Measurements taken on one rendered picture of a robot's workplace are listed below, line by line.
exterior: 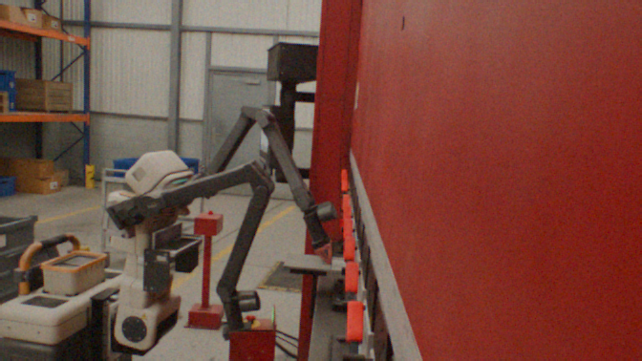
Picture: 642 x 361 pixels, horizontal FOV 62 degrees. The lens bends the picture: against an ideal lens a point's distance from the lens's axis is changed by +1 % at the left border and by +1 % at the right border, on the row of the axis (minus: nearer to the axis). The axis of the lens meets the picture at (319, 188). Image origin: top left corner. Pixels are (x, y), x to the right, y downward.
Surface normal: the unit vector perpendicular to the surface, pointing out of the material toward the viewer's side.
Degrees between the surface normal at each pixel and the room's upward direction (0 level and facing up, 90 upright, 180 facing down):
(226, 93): 90
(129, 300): 90
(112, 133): 90
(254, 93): 90
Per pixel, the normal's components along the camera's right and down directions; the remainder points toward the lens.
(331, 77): -0.04, 0.14
